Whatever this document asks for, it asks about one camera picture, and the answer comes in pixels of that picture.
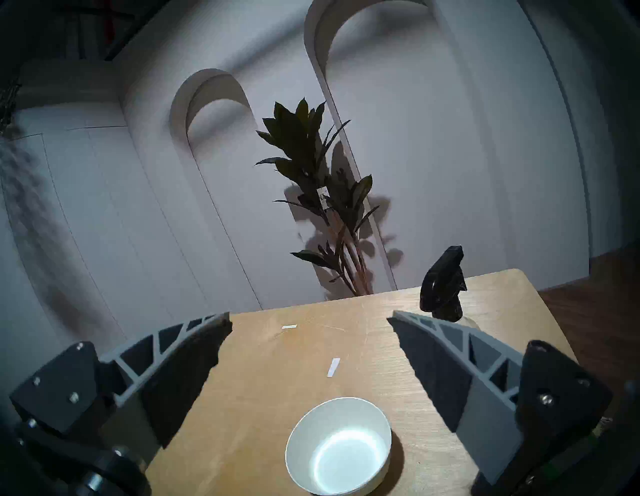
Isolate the light wooden table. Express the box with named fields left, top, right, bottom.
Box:
left=147, top=268, right=578, bottom=496

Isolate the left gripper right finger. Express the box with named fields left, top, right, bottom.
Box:
left=387, top=310, right=615, bottom=486

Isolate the clear spray bottle black head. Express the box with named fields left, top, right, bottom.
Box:
left=420, top=245, right=481, bottom=331

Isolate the tall potted leafy plant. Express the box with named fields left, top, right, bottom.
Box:
left=255, top=98, right=381, bottom=297

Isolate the white bowl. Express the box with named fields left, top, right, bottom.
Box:
left=285, top=397, right=392, bottom=496

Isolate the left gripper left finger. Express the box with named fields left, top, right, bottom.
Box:
left=10, top=311, right=233, bottom=463

